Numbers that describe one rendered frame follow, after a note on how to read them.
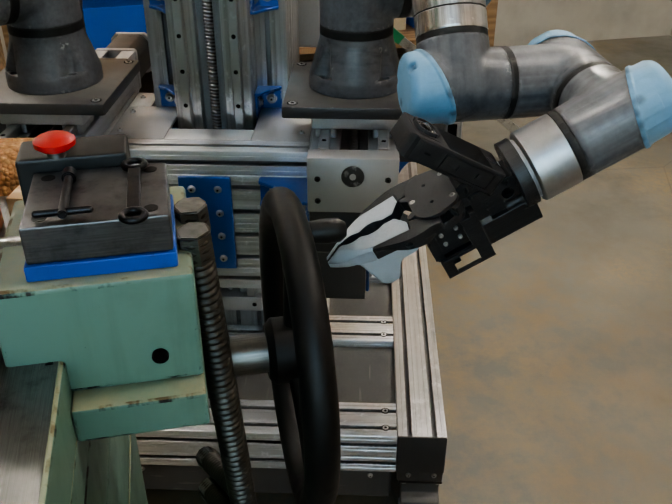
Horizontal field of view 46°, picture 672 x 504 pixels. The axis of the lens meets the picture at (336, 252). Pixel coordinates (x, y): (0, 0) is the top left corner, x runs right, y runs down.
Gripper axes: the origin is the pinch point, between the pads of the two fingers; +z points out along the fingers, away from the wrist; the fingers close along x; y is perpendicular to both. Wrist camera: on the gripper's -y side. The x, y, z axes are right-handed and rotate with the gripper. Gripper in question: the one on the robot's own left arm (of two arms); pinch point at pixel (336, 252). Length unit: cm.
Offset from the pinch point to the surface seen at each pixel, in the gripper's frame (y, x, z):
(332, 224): -3.9, -1.1, -1.4
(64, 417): -16.4, -24.0, 17.3
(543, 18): 168, 324, -107
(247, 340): -4.4, -11.2, 8.9
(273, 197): -13.3, -7.1, 0.5
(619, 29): 198, 325, -143
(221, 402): -4.5, -16.7, 12.0
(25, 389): -19.0, -22.7, 18.5
